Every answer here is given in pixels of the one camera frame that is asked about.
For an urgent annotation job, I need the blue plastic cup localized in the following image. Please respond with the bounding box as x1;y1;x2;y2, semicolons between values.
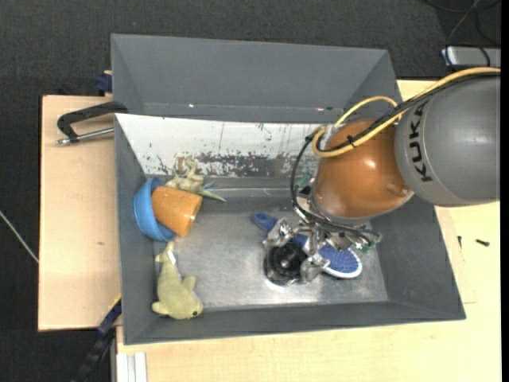
132;177;177;243

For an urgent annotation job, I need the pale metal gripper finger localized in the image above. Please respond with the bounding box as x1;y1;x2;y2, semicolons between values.
262;217;297;251
299;251;332;284

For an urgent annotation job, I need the yellow-green plush dolphin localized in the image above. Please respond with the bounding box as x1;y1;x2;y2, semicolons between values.
150;240;205;321

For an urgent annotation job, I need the blue hairbrush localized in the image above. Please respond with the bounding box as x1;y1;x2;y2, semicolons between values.
251;212;364;280

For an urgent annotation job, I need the pale brown flat board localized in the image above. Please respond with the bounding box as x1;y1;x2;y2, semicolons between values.
37;95;122;332

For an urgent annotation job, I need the black round object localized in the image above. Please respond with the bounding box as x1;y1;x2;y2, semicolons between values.
262;242;309;287

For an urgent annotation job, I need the orange plastic cup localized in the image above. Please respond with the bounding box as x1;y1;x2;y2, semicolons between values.
150;185;204;239

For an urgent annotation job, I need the grey metal bin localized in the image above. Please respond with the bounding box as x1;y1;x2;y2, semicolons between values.
110;33;467;345

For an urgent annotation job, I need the green toy lizard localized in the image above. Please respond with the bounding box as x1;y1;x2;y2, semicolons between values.
164;155;228;204

